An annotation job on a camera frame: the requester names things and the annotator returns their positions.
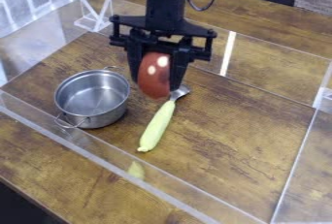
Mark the clear acrylic triangular bracket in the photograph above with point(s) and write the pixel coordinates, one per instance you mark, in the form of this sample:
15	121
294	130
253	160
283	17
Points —
94	21

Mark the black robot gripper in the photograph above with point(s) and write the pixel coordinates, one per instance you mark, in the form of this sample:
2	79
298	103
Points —
164	31

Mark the spoon with yellow-green handle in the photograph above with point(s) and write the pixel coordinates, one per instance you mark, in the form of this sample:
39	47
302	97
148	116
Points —
160	122

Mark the small silver pot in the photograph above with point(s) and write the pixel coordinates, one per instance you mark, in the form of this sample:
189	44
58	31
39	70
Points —
91	98

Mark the clear acrylic enclosure wall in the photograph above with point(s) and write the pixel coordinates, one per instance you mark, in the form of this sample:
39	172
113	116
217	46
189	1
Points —
245	155

